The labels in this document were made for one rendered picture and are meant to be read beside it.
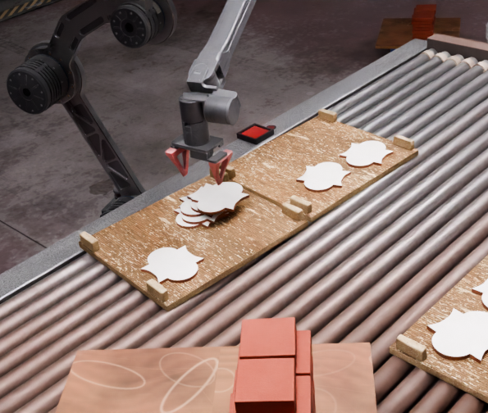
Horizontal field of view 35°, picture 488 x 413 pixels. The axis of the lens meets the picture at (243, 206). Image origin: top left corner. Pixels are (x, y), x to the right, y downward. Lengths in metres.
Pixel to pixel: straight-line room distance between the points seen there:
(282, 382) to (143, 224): 1.02
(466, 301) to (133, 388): 0.67
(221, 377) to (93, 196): 2.71
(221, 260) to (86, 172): 2.51
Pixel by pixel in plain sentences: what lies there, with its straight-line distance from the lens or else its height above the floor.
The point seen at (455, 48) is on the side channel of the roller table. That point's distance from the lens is 2.73.
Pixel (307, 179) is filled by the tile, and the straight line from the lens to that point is 1.95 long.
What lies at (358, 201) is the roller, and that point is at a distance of 1.91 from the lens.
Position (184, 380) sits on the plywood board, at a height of 1.04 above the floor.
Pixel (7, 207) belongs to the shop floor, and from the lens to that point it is 4.02.
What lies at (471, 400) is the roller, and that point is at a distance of 1.42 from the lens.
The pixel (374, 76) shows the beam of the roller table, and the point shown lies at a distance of 2.57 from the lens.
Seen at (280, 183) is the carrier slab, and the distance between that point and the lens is 1.96.
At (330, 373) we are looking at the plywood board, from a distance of 1.28.
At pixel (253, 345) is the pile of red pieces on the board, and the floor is 1.29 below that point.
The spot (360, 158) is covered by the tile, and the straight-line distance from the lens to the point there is 2.03.
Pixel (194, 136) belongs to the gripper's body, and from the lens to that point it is 1.70.
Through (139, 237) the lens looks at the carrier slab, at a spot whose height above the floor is 0.94.
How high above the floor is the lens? 1.94
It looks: 32 degrees down
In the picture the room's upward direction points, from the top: 7 degrees counter-clockwise
